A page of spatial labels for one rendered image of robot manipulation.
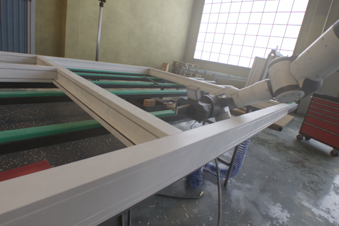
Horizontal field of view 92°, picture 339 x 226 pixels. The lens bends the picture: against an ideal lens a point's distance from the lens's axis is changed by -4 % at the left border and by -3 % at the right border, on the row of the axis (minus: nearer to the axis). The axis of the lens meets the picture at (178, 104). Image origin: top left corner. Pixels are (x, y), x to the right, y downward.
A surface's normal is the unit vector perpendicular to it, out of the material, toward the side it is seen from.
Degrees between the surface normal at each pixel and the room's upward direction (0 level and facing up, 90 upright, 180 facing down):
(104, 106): 90
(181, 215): 0
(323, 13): 90
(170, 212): 0
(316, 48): 94
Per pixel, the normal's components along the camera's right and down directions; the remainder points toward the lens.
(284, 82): -0.68, -0.33
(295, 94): -0.03, 0.91
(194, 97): -0.67, 0.53
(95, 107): -0.67, 0.07
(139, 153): 0.18, -0.95
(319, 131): -0.88, -0.04
